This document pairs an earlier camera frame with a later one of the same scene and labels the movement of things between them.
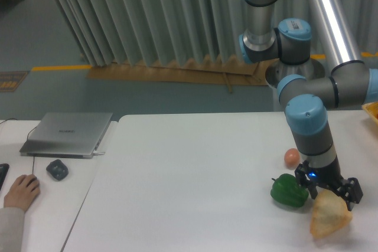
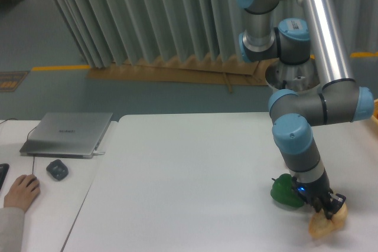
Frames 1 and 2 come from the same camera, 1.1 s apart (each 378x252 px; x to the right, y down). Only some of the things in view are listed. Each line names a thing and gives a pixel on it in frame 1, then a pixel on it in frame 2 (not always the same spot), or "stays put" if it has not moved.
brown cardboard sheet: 218,71 stays put
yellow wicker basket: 371,108 stays put
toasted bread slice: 331,213 stays put
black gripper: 331,176 to 320,188
